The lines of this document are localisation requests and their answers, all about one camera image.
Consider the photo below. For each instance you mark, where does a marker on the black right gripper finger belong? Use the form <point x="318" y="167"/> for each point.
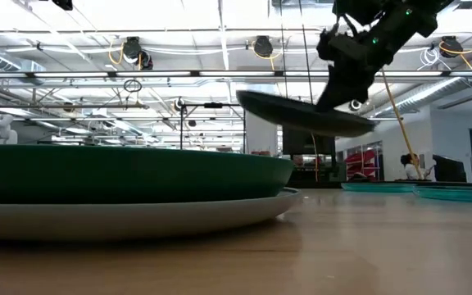
<point x="342" y="94"/>

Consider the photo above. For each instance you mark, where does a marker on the black plastic plate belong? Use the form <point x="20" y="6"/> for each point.
<point x="301" y="119"/>

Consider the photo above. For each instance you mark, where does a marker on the small teal transparent plate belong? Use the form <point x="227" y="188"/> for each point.
<point x="377" y="187"/>
<point x="457" y="194"/>

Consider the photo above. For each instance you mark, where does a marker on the large dark green plate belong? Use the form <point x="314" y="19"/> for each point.
<point x="117" y="174"/>

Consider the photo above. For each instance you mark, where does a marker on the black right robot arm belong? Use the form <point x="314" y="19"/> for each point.
<point x="404" y="16"/>

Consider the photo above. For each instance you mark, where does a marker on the black monitor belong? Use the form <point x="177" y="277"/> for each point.
<point x="307" y="145"/>

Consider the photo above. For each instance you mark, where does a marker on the red storage rack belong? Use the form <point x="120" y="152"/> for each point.
<point x="361" y="164"/>

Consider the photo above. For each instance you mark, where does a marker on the person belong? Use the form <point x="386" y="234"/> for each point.
<point x="412" y="168"/>

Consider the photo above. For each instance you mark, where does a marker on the long ceiling light strip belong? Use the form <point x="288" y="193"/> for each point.
<point x="236" y="74"/>

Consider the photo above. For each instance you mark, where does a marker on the black office chair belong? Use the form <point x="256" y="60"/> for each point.
<point x="449" y="169"/>

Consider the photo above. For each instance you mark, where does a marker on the large grey plastic plate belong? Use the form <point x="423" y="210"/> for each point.
<point x="137" y="217"/>

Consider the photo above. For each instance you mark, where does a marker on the white humanoid figure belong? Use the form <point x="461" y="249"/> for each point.
<point x="0" y="129"/>

